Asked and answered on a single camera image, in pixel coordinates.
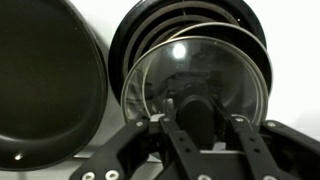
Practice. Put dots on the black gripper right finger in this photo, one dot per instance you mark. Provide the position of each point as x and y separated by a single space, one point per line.
272 150

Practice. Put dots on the small glass lid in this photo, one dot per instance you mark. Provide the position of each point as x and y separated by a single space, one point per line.
188 73

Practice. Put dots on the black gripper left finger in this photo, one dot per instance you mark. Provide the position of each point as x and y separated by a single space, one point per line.
121 156

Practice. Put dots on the right rear stove burner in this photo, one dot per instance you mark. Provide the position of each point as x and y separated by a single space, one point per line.
151 21

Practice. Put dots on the white electric stove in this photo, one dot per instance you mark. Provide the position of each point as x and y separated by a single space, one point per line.
292 41

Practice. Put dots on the large black frying pan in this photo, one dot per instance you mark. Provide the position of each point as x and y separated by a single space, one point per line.
53 84

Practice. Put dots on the small black pot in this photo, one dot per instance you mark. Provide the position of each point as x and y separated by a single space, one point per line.
233 40

